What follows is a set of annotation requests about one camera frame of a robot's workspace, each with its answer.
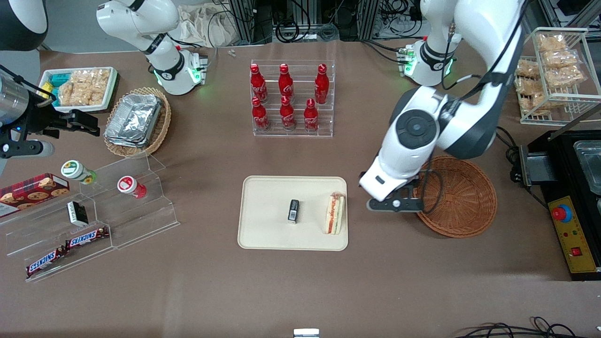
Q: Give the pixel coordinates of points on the clear acrylic step shelf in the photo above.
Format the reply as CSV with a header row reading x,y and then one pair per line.
x,y
136,220

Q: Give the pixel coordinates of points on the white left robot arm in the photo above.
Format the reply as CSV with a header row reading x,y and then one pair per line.
x,y
418,126

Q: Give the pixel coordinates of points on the Snickers chocolate bar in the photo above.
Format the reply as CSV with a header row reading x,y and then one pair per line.
x,y
46,262
87,238

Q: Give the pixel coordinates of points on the white cloth bag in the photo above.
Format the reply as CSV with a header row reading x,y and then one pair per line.
x,y
206,26

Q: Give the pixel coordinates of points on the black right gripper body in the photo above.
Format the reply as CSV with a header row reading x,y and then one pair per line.
x,y
38,118

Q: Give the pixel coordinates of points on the white snack container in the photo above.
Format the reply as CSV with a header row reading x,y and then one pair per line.
x,y
112,87

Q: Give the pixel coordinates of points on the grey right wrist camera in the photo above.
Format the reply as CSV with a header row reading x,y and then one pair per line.
x,y
26,149

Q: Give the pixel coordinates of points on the red cola bottle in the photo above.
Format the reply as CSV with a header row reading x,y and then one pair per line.
x,y
260,117
285,84
321,84
257,84
311,117
287,115

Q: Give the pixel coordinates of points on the aluminium frame post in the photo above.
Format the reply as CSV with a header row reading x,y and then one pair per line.
x,y
244,21
367,19

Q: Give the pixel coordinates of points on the red emergency stop button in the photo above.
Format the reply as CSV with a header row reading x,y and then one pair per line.
x,y
562,213

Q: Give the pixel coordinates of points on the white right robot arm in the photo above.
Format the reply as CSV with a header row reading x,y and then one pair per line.
x,y
141,19

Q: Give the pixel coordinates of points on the oval light wicker basket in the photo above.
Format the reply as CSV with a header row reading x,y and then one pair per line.
x,y
162,126

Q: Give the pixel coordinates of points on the small white black device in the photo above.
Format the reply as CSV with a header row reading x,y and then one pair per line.
x,y
306,333

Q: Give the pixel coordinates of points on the red lidded cup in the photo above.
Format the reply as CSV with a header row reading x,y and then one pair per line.
x,y
131,186

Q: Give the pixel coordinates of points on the round brown wicker basket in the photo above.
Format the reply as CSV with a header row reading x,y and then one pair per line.
x,y
465,202

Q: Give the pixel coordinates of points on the steel appliance pan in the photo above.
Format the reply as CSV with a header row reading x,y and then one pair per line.
x,y
589,164

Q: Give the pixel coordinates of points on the triangle sandwich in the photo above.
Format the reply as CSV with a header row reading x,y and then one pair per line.
x,y
334,216

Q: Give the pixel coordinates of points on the small black printed box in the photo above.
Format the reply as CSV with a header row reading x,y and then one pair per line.
x,y
293,211

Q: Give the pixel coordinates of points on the clear acrylic bottle rack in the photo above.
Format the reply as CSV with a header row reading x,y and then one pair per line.
x,y
300,80

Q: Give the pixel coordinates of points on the small black white box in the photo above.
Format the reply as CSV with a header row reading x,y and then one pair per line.
x,y
77,213

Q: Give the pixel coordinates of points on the bagged rice crackers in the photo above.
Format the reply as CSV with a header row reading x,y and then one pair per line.
x,y
84,87

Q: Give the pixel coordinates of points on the stacked aluminium foil trays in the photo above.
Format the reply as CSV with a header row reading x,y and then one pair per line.
x,y
134,117

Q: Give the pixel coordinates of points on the grey metal bar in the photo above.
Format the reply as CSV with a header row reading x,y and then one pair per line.
x,y
575,123

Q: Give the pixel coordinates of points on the yellow control panel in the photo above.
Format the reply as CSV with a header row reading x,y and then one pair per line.
x,y
575,234

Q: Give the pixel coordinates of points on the yellow snack packet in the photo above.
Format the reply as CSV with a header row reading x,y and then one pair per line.
x,y
46,90

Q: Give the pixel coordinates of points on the teal snack packet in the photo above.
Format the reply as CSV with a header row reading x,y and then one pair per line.
x,y
55,78

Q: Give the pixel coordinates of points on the black metal countertop appliance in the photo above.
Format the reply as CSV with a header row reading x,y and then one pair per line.
x,y
558,159

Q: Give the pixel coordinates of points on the red plaid cookie box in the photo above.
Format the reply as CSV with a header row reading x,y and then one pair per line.
x,y
33,192

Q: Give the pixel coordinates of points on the cream rectangular tray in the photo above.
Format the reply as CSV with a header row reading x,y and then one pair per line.
x,y
267,216

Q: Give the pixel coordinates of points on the green sunflower-lid cup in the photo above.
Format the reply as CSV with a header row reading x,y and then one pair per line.
x,y
77,171

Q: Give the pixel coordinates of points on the clear bag of crackers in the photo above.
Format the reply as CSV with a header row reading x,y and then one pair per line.
x,y
551,42
566,77
527,86
528,69
561,58
533,105

